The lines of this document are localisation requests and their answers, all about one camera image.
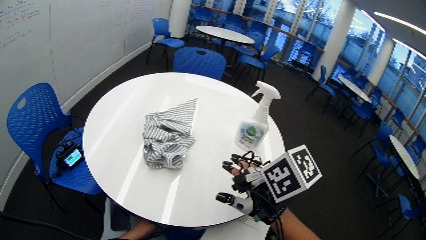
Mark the white spray bottle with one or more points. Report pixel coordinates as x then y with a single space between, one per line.
253 131

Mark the white cube of black markers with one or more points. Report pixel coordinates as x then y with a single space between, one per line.
291 173

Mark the grey striped cloth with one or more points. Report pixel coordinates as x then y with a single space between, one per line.
168 136

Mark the blue perforated chair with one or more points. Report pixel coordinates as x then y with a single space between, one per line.
162 28
200 61
35 123
255 61

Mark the cluster of blue chairs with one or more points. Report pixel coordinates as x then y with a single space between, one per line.
364 111
231 20

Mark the white round table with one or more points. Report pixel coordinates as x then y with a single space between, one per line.
355 88
224 34
404 155

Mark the black device with lit screen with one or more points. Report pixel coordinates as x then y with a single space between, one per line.
72 157

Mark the wooden handrail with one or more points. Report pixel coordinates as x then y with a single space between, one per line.
301 39

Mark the white column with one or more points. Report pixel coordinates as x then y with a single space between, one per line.
335 43
180 16

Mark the ceiling light strip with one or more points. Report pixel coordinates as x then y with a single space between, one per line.
400 21

